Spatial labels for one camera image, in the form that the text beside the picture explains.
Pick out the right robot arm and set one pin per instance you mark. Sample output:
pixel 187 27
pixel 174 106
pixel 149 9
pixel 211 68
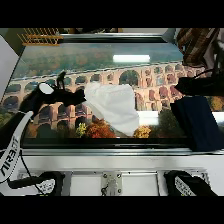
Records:
pixel 200 86

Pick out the yellow wooden rack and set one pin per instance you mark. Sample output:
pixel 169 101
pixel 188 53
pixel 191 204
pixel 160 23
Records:
pixel 41 36

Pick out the white garment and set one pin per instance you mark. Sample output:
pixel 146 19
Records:
pixel 113 103

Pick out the brown checked shirt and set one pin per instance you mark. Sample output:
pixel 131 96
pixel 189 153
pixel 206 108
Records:
pixel 195 45

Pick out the dark blue garment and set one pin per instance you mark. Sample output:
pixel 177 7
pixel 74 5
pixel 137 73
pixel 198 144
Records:
pixel 198 123

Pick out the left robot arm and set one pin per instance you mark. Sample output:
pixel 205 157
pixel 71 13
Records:
pixel 15 133

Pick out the silver frame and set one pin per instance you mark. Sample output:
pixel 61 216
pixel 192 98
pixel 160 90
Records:
pixel 133 160

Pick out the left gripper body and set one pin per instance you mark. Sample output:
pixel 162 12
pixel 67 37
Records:
pixel 70 96

